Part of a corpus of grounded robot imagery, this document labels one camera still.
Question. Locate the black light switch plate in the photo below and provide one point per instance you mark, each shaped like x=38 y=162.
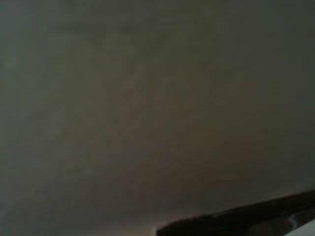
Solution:
x=246 y=218

